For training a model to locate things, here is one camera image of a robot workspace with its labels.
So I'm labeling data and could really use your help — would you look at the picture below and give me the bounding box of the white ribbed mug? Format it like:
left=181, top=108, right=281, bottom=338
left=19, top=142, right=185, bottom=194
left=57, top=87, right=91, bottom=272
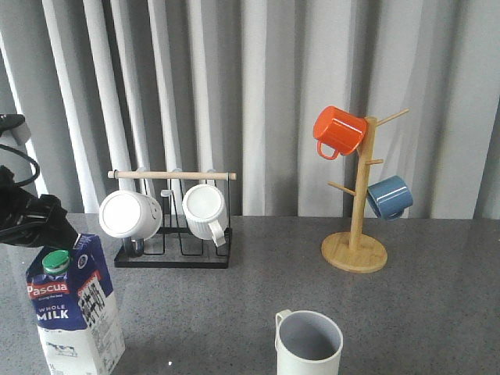
left=182, top=184, right=228, bottom=247

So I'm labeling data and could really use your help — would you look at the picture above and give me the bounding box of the black wire mug rack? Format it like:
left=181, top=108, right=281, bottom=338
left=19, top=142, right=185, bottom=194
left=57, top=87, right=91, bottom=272
left=108, top=170, right=237, bottom=269

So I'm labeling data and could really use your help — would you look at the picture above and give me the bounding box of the white grey HOME mug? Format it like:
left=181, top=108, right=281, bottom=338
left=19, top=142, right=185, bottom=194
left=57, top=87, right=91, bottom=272
left=275, top=309, right=344, bottom=375

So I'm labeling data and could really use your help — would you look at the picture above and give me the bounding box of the black cable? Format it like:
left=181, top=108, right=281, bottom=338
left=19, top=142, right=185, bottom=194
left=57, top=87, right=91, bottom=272
left=0, top=144, right=41, bottom=189

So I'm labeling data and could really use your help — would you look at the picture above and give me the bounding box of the grey white curtain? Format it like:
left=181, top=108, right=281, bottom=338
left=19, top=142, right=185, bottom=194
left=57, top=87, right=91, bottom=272
left=1, top=1, right=499, bottom=219

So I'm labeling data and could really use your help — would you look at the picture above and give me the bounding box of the white smiley mug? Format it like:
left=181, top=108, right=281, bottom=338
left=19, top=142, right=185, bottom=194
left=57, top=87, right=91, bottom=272
left=99, top=191, right=163, bottom=240

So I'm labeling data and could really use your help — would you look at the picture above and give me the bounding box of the blue mug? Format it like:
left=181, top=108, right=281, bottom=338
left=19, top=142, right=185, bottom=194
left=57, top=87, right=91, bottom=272
left=366, top=175, right=413, bottom=220

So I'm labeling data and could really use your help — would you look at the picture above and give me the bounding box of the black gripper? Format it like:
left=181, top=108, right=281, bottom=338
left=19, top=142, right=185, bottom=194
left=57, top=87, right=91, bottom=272
left=1, top=165, right=79, bottom=249

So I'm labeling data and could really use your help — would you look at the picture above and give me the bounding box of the orange mug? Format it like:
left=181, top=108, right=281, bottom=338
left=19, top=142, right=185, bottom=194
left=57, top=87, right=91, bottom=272
left=313, top=106, right=368, bottom=160

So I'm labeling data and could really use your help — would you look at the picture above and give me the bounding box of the blue white milk carton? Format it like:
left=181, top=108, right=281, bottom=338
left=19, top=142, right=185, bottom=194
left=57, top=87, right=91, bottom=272
left=26, top=234, right=125, bottom=374

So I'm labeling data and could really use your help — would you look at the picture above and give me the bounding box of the wooden mug tree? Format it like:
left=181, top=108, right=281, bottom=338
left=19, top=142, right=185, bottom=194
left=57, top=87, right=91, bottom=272
left=321, top=109, right=409, bottom=273

